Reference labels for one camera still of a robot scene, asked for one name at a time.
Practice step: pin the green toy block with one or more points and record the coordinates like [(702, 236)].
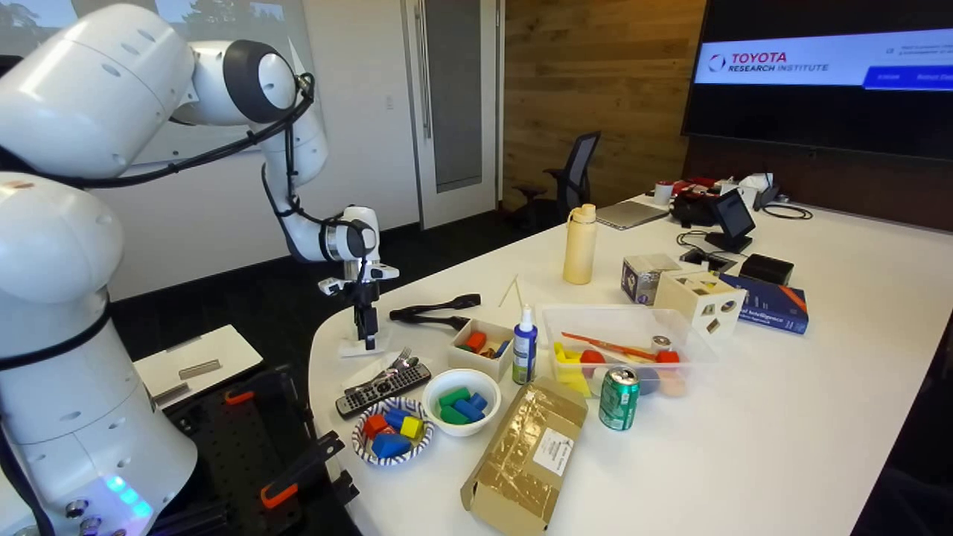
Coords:
[(455, 406)]

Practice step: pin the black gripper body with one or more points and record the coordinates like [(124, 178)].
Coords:
[(364, 297)]

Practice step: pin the grey laptop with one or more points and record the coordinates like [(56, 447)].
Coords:
[(630, 214)]

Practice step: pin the black remote control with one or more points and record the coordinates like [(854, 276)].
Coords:
[(382, 389)]

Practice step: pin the small black tablet on stand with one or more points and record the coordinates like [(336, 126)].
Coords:
[(733, 215)]

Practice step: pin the white device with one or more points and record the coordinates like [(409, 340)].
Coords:
[(760, 188)]

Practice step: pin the thin wooden stick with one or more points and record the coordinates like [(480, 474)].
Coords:
[(510, 291)]

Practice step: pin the brown cardboard box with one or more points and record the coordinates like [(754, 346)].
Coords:
[(516, 456)]

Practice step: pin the yellow toy piece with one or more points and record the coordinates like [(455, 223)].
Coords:
[(569, 368)]

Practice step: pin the red toy ball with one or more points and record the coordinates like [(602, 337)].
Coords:
[(668, 358), (595, 358)]

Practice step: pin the small black gadget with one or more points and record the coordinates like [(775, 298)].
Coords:
[(708, 257)]

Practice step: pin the blue toy block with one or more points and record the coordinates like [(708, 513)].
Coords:
[(392, 446), (471, 406)]

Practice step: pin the white glue bottle blue label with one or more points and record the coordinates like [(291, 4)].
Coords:
[(525, 346)]

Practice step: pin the orange toy food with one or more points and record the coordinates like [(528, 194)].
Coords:
[(474, 340)]

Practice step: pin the small black box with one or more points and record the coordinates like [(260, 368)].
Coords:
[(767, 270)]

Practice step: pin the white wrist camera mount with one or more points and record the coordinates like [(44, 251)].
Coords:
[(385, 272)]

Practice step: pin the bowl with colourful items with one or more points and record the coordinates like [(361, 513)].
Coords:
[(367, 447)]

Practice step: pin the small white open box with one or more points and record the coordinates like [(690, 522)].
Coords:
[(465, 358)]

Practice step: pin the black tongs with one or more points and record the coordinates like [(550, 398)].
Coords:
[(435, 310)]

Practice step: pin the white bowl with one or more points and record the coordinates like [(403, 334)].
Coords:
[(435, 382)]

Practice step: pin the black office chair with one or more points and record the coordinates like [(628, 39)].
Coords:
[(577, 173)]

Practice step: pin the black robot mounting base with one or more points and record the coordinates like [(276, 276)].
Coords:
[(239, 447)]

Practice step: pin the orange toy stick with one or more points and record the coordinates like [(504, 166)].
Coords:
[(605, 343)]

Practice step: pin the black bag with red item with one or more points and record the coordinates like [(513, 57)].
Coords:
[(695, 206)]

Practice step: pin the blue flat box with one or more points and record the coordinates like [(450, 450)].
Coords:
[(770, 306)]

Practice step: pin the green soda can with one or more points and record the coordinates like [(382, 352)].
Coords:
[(619, 403)]

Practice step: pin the wall television screen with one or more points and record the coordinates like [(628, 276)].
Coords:
[(824, 109)]

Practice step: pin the yellow toy block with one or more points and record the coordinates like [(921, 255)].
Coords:
[(412, 428)]

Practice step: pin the white flat board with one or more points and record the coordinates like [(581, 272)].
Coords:
[(190, 352)]

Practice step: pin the red toy block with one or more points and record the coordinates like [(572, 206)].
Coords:
[(374, 425)]

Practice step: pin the clear plastic bin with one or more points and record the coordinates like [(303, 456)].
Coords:
[(628, 319)]

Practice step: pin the cream plastic bottle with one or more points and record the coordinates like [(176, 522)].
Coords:
[(578, 248)]

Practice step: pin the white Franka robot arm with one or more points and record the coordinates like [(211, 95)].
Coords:
[(62, 298)]

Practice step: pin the white door with window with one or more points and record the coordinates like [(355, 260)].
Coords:
[(456, 99)]

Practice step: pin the small white purple cube box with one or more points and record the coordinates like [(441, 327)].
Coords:
[(642, 278)]

